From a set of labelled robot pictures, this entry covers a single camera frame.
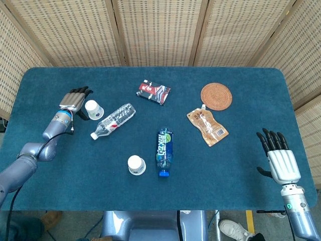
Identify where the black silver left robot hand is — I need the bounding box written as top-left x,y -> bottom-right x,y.
59,86 -> 94,121

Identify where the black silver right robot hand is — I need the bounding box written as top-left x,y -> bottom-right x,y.
256,128 -> 301,186

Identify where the woven bamboo screen panel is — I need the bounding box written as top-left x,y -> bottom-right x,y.
111,0 -> 209,67
0,5 -> 51,118
189,0 -> 305,67
294,100 -> 321,181
2,0 -> 128,67
253,0 -> 321,111

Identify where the clear plastic water bottle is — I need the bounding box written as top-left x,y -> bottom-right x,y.
90,102 -> 137,141

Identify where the thin black rod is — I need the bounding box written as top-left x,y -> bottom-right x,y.
256,210 -> 287,216

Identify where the blue fabric table cover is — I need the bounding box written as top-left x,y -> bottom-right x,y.
0,66 -> 318,211

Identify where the white sneaker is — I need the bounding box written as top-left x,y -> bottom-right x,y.
218,219 -> 254,241

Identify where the black red printed box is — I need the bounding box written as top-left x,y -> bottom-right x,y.
136,79 -> 172,106

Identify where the white table leg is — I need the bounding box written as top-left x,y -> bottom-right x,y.
215,210 -> 223,241

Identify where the brown spouted drink pouch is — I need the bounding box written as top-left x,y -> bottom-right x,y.
186,104 -> 229,148

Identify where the round woven rattan coaster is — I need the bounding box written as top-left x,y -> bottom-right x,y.
200,82 -> 233,110

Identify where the blue sports drink bottle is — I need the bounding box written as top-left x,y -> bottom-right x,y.
156,127 -> 175,178

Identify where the grey robot torso base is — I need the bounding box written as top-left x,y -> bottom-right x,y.
100,210 -> 209,241

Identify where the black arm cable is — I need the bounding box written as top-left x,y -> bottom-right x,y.
4,115 -> 75,241

